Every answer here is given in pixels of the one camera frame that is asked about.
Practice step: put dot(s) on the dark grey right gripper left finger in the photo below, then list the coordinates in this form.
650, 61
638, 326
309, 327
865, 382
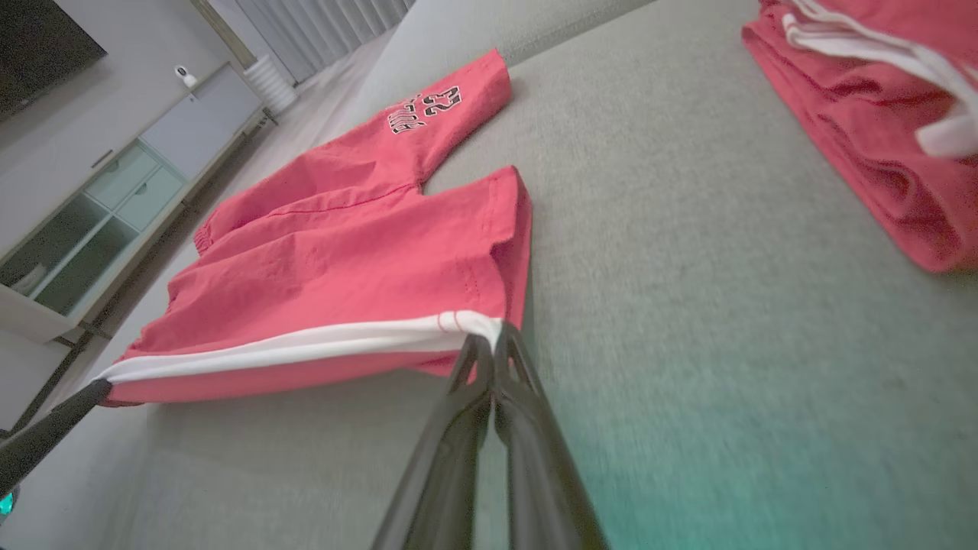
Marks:
451, 473

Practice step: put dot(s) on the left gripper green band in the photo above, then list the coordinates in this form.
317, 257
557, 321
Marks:
5, 506

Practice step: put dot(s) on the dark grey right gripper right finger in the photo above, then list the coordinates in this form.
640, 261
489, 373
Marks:
539, 473

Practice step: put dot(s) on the red shorts with white stripe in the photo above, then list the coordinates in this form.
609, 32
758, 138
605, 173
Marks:
328, 260

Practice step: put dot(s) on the red and white striped jersey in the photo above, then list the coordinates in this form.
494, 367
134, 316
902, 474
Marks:
879, 137

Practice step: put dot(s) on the yellow and grey sofa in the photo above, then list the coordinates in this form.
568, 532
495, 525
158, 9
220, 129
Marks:
688, 305

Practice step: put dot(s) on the grey TV cabinet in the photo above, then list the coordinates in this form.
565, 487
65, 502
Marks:
176, 130

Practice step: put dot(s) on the black television screen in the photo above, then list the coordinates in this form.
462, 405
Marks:
38, 46

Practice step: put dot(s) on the white ribbed cylinder appliance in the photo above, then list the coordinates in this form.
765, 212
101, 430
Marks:
269, 84

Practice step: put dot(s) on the brown wooden pillar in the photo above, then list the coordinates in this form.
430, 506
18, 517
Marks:
221, 30

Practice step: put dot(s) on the grey pleated curtain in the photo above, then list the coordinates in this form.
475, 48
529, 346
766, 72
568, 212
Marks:
321, 30

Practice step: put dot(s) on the small white security camera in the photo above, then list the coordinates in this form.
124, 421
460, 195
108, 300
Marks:
186, 76

